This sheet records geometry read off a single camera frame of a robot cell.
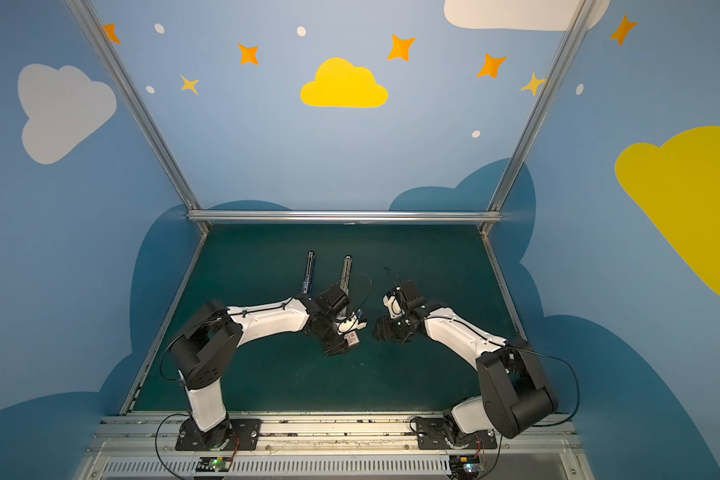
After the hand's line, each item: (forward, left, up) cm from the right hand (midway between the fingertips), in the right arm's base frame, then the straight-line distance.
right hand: (383, 331), depth 88 cm
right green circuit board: (-31, -20, -6) cm, 38 cm away
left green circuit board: (-34, +41, -5) cm, 54 cm away
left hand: (-2, +12, -4) cm, 12 cm away
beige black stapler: (+20, +14, -4) cm, 25 cm away
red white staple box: (-1, +9, -4) cm, 10 cm away
